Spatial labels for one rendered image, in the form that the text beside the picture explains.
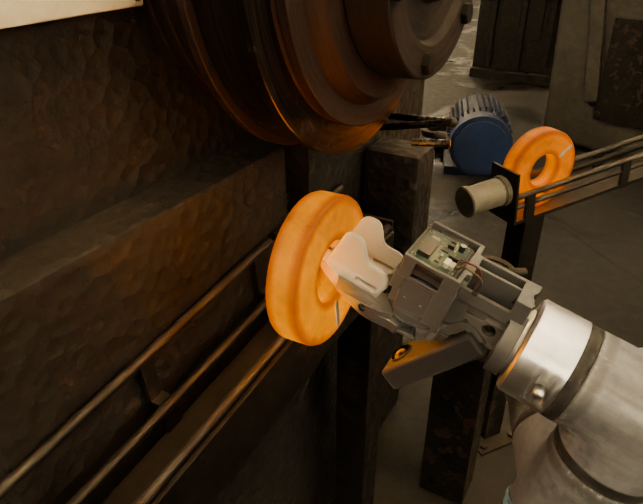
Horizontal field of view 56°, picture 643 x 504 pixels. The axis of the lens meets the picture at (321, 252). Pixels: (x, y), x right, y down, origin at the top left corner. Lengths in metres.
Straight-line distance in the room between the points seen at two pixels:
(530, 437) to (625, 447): 0.13
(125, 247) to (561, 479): 0.45
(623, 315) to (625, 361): 1.64
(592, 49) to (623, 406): 2.98
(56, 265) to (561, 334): 0.43
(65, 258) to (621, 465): 0.50
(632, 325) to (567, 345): 1.62
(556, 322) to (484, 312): 0.06
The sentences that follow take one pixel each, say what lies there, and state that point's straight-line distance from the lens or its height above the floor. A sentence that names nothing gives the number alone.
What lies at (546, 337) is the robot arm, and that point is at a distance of 0.52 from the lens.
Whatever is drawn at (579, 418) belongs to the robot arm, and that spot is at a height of 0.78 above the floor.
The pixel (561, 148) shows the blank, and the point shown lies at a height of 0.74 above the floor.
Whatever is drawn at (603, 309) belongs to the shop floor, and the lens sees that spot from 2.18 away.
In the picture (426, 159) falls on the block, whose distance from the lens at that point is 1.00.
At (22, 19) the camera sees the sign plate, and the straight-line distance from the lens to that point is 0.55.
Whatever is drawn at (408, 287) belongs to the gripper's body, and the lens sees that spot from 0.53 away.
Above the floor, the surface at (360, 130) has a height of 0.90.
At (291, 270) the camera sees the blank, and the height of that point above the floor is 0.86.
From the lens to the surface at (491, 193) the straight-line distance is 1.15.
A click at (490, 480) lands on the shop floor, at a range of 1.52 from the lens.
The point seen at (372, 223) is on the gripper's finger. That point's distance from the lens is 0.58.
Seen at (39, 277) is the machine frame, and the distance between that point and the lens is 0.55.
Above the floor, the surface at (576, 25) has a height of 0.63.
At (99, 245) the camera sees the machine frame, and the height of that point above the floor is 0.87.
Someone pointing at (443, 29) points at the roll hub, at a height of 1.02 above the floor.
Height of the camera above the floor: 1.14
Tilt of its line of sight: 30 degrees down
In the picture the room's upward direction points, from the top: straight up
